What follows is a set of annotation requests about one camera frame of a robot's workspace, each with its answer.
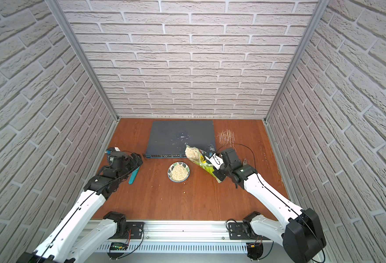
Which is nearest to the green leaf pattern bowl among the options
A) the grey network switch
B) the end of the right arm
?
the grey network switch

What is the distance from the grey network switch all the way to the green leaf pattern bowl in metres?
0.08

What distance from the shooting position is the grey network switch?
3.26 ft

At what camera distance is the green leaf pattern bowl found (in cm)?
89

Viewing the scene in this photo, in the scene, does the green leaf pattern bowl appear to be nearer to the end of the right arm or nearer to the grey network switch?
the grey network switch
